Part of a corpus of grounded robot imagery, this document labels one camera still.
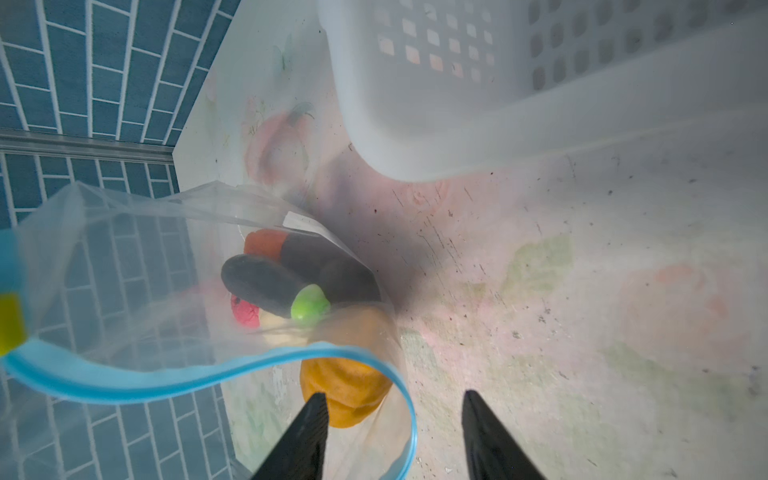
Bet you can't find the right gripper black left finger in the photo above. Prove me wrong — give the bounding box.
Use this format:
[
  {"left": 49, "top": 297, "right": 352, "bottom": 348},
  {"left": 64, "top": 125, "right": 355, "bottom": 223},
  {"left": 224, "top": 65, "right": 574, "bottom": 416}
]
[{"left": 251, "top": 393, "right": 329, "bottom": 480}]

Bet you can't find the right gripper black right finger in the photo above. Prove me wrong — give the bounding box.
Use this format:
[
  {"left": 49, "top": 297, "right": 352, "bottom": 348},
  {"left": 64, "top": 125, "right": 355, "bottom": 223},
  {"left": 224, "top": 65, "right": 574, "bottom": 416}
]
[{"left": 462, "top": 390, "right": 545, "bottom": 480}]

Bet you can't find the yellow toy fruit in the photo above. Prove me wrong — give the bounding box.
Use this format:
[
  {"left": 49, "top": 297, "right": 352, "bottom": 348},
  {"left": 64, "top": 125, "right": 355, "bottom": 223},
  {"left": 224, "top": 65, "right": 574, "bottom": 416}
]
[{"left": 298, "top": 305, "right": 397, "bottom": 430}]

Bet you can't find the cream toy bun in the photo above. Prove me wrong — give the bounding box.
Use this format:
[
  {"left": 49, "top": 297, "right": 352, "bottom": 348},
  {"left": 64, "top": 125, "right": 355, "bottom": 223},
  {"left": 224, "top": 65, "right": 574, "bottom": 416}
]
[{"left": 257, "top": 310, "right": 312, "bottom": 348}]

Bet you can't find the pink toy fruit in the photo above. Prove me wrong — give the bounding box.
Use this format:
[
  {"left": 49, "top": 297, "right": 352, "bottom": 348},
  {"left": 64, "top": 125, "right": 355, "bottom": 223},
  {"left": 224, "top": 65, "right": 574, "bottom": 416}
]
[{"left": 230, "top": 295, "right": 260, "bottom": 329}]

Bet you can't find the clear zip top bag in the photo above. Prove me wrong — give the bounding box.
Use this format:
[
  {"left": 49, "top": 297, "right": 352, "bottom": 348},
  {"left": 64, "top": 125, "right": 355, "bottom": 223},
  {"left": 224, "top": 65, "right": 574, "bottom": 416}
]
[{"left": 1, "top": 182, "right": 417, "bottom": 479}]

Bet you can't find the dark purple toy eggplant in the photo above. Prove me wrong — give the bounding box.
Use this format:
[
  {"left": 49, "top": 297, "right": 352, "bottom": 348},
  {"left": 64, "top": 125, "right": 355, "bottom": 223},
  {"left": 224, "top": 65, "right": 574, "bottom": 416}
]
[{"left": 221, "top": 254, "right": 331, "bottom": 327}]

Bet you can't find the dark toy avocado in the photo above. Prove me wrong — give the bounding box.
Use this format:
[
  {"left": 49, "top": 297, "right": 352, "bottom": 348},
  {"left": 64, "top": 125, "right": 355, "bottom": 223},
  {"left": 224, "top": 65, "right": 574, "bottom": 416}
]
[{"left": 280, "top": 232, "right": 382, "bottom": 304}]

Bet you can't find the orange toy fruit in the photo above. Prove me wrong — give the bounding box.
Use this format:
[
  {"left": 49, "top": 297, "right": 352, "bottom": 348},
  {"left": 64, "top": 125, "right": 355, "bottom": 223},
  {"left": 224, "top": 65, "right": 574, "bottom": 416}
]
[{"left": 243, "top": 229, "right": 289, "bottom": 262}]

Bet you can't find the white plastic basket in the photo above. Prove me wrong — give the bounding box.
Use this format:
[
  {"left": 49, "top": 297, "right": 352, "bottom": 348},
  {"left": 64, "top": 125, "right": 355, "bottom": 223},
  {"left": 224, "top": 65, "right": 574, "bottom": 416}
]
[{"left": 317, "top": 1, "right": 767, "bottom": 182}]

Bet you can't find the aluminium left corner post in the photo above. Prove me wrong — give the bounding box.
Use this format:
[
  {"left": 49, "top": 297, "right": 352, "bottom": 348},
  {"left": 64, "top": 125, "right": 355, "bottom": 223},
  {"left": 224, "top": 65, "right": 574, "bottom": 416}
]
[{"left": 1, "top": 130, "right": 173, "bottom": 164}]

